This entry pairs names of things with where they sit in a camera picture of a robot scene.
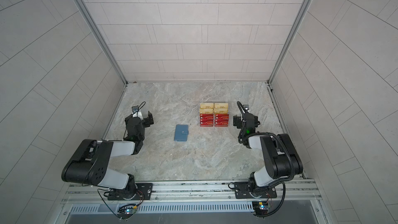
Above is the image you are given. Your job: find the red cards stack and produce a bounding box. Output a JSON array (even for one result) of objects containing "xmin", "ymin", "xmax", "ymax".
[
  {"xmin": 200, "ymin": 114, "xmax": 215, "ymax": 127},
  {"xmin": 214, "ymin": 114, "xmax": 229, "ymax": 127}
]

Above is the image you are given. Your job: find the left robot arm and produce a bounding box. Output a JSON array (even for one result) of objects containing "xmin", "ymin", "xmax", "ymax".
[{"xmin": 61, "ymin": 111, "xmax": 154, "ymax": 201}]

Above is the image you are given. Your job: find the gold cards right stack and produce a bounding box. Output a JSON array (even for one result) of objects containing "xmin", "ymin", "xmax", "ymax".
[{"xmin": 214, "ymin": 103, "xmax": 229, "ymax": 114}]

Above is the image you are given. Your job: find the gold cards stack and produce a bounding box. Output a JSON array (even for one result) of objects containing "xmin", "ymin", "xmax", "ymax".
[
  {"xmin": 200, "ymin": 103, "xmax": 214, "ymax": 114},
  {"xmin": 214, "ymin": 103, "xmax": 229, "ymax": 114}
]

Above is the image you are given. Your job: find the clear acrylic card stand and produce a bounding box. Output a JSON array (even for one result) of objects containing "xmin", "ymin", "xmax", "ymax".
[{"xmin": 198, "ymin": 102, "xmax": 230, "ymax": 128}]

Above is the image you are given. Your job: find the gold cards left stack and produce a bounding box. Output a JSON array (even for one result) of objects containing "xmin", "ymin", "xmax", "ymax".
[{"xmin": 200, "ymin": 103, "xmax": 214, "ymax": 114}]

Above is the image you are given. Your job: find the right green circuit board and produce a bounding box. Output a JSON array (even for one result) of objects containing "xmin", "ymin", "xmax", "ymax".
[{"xmin": 252, "ymin": 201, "xmax": 269, "ymax": 216}]

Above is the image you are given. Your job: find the green circuit board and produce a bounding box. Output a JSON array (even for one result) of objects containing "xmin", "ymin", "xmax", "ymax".
[
  {"xmin": 117, "ymin": 204, "xmax": 138, "ymax": 219},
  {"xmin": 252, "ymin": 201, "xmax": 269, "ymax": 216}
]

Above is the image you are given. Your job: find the left green circuit board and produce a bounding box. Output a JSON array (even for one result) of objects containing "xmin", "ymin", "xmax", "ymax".
[{"xmin": 117, "ymin": 204, "xmax": 138, "ymax": 219}]

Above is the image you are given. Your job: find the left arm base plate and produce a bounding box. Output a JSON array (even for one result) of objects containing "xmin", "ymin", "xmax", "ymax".
[{"xmin": 104, "ymin": 183, "xmax": 153, "ymax": 201}]

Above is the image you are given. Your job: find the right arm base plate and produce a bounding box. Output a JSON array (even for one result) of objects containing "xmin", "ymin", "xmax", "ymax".
[{"xmin": 232, "ymin": 181, "xmax": 277, "ymax": 199}]

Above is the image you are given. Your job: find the aluminium mounting rail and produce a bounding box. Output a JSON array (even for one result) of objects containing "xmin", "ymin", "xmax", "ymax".
[{"xmin": 61, "ymin": 177, "xmax": 322, "ymax": 204}]

